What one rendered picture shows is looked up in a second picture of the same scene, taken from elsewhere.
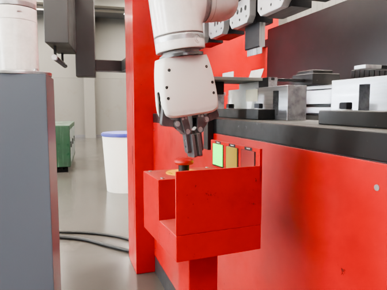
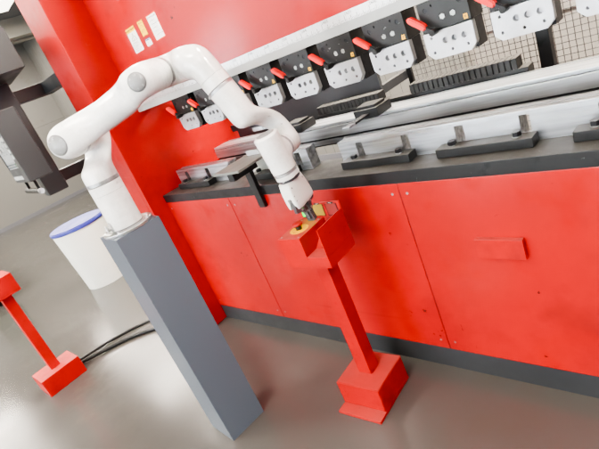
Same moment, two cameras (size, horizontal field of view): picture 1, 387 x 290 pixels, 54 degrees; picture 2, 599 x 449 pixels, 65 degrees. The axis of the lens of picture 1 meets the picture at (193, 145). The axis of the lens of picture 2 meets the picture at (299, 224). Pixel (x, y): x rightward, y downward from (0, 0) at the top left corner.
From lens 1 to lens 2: 1.06 m
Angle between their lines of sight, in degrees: 26
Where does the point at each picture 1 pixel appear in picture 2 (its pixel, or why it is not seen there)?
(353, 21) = not seen: hidden behind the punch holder
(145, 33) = (122, 131)
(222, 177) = (331, 222)
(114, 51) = not seen: outside the picture
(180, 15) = (288, 162)
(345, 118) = (358, 164)
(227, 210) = (338, 234)
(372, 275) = (404, 228)
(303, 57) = not seen: hidden behind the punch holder
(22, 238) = (196, 324)
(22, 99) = (153, 240)
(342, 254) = (387, 226)
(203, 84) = (305, 185)
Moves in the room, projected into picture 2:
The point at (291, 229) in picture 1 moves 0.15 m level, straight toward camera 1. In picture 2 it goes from (354, 227) to (369, 239)
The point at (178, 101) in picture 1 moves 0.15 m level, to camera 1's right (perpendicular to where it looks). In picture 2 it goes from (300, 200) to (336, 179)
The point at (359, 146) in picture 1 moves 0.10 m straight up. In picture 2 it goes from (377, 180) to (368, 153)
